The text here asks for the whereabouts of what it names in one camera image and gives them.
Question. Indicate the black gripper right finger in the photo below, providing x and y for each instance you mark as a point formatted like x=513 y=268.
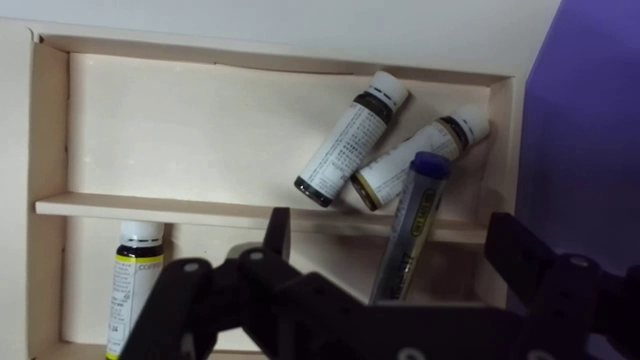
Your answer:
x=516 y=252

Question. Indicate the purple mat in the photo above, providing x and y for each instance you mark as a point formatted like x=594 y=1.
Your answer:
x=586 y=132

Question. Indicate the marker with blue cap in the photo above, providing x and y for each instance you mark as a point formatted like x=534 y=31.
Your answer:
x=416 y=220

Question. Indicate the white tube with black band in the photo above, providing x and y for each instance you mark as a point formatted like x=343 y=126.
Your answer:
x=416 y=156

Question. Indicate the white tube with yellow band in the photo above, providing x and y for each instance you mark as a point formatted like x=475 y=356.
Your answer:
x=132 y=281

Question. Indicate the dark bottle black cap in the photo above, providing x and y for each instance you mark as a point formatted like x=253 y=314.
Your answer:
x=350 y=141

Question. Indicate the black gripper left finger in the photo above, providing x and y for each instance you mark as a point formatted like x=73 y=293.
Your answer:
x=279 y=230

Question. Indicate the light wooden compartment tray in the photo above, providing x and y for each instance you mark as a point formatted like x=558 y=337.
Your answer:
x=187 y=132

